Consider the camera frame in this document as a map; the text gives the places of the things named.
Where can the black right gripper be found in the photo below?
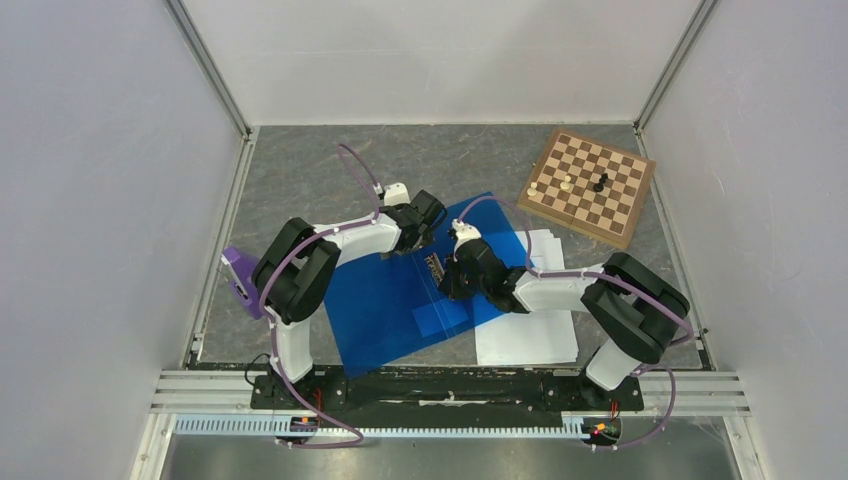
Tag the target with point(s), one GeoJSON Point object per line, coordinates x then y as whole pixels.
{"type": "Point", "coordinates": [449, 284]}

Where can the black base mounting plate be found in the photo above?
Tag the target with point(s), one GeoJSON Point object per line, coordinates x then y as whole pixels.
{"type": "Point", "coordinates": [442, 396]}

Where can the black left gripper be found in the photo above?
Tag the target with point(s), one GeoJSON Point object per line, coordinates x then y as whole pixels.
{"type": "Point", "coordinates": [425, 237]}

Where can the aluminium frame post left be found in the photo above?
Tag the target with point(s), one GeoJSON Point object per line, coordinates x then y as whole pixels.
{"type": "Point", "coordinates": [203, 57]}

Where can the aluminium frame post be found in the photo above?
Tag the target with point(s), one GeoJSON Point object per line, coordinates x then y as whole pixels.
{"type": "Point", "coordinates": [203, 57]}
{"type": "Point", "coordinates": [685, 43]}

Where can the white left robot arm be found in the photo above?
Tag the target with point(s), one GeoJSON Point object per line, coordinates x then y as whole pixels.
{"type": "Point", "coordinates": [293, 275]}

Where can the aluminium frame post right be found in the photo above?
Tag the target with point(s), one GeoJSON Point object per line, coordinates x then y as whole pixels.
{"type": "Point", "coordinates": [685, 43]}

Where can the blue plastic folder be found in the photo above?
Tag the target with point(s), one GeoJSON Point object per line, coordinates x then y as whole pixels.
{"type": "Point", "coordinates": [381, 310]}

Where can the metal folder clip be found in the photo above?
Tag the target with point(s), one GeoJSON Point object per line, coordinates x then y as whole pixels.
{"type": "Point", "coordinates": [436, 268]}

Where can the black chess piece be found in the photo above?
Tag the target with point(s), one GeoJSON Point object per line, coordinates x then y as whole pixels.
{"type": "Point", "coordinates": [600, 185]}

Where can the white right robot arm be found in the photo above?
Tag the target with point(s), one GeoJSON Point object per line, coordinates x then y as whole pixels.
{"type": "Point", "coordinates": [641, 314]}

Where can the white slotted cable duct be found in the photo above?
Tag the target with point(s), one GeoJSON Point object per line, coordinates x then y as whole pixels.
{"type": "Point", "coordinates": [287, 426]}

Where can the purple plastic object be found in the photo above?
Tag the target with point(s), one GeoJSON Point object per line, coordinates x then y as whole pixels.
{"type": "Point", "coordinates": [240, 266]}

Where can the white paper sheet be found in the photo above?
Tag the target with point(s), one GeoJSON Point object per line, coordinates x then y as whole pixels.
{"type": "Point", "coordinates": [541, 338]}

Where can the wooden chessboard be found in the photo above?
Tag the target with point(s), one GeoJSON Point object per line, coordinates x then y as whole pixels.
{"type": "Point", "coordinates": [610, 216]}

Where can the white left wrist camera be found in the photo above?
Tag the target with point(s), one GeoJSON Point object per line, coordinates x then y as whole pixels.
{"type": "Point", "coordinates": [392, 194]}

